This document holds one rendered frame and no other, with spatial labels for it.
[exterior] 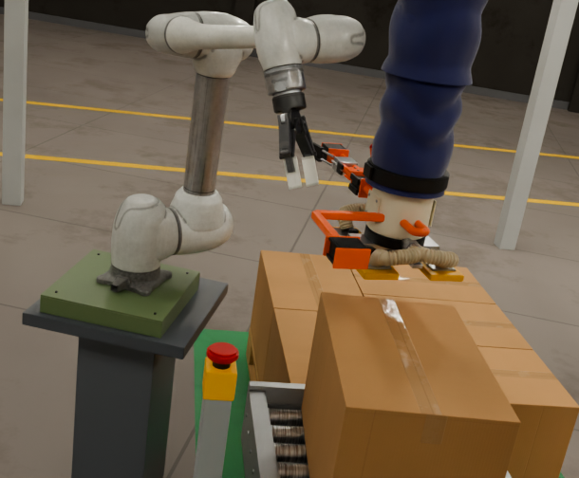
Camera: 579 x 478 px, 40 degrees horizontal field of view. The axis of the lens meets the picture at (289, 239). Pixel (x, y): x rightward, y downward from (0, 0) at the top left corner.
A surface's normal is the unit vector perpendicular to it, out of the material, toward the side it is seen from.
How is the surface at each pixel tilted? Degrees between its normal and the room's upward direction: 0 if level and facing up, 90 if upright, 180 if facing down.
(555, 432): 90
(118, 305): 1
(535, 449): 90
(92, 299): 1
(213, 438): 90
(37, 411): 0
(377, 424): 90
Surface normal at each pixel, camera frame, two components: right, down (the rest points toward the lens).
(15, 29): 0.12, 0.37
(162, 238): 0.62, 0.28
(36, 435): 0.14, -0.93
